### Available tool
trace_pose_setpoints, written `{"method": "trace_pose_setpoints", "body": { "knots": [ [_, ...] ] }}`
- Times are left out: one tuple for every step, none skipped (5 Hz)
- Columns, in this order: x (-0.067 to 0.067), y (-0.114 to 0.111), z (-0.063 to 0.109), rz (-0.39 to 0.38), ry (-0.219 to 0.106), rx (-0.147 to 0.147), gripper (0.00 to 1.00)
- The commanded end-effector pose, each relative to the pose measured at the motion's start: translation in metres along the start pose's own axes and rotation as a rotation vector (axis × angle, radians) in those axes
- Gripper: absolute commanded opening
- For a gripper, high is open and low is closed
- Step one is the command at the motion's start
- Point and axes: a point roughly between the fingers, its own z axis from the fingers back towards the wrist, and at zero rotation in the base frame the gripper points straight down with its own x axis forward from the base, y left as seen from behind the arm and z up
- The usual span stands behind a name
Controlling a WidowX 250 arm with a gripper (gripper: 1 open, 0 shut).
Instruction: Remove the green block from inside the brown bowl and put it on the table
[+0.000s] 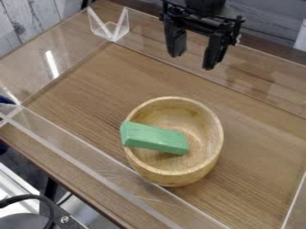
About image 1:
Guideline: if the green rectangular block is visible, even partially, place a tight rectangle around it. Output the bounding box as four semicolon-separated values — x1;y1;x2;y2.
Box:
120;121;190;155

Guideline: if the blue object at left edge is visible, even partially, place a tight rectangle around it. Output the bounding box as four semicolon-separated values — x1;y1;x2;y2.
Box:
0;94;17;156

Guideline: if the light wooden bowl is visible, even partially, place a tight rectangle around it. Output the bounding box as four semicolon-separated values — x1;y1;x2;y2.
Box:
120;97;224;187

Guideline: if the clear acrylic tray enclosure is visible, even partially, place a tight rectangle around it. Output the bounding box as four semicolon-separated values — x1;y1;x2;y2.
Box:
0;2;306;229

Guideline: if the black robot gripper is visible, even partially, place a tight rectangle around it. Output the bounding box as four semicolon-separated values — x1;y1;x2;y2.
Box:
161;0;245;71

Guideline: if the black metal table bracket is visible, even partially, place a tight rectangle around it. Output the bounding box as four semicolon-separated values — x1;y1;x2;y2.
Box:
41;178;87;229

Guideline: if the black cable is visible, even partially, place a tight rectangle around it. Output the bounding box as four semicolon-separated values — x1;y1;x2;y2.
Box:
0;194;58;229

